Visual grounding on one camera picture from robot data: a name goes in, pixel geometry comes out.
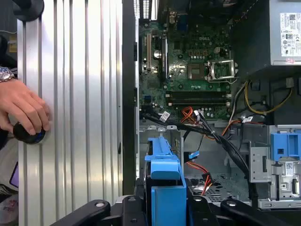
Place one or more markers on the person's bare hand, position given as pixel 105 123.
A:
pixel 21 103

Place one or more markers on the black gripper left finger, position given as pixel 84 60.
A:
pixel 128 212

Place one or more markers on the CPU socket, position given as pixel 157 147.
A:
pixel 196 70

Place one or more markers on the grey power supply with label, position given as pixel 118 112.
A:
pixel 275 35

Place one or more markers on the metal disk bay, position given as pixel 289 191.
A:
pixel 160 129

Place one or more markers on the round black foot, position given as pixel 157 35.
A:
pixel 29 10

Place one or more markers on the white plastic bag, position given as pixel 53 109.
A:
pixel 8 209

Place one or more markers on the purple flat device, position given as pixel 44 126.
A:
pixel 14 175

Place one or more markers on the hard disk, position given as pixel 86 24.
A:
pixel 164 169

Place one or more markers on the blue plastic drive bracket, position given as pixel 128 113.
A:
pixel 285 143

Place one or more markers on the black plastic fan shroud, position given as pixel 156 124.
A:
pixel 249 35

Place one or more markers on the green Dell motherboard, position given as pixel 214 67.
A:
pixel 188 47

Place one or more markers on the tan expansion slot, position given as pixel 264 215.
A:
pixel 148 51

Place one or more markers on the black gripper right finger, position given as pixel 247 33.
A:
pixel 198 212

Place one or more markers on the grey metal drive cage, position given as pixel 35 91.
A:
pixel 257 164

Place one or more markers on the long black expansion slot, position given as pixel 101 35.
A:
pixel 163 58

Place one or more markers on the metal socket cover frame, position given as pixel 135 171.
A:
pixel 221 62

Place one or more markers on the black RAM slot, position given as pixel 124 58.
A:
pixel 197 96
pixel 197 103
pixel 197 92
pixel 197 100

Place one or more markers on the silver wristwatch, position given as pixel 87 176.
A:
pixel 5 74

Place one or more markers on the black open PC case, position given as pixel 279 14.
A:
pixel 129 94

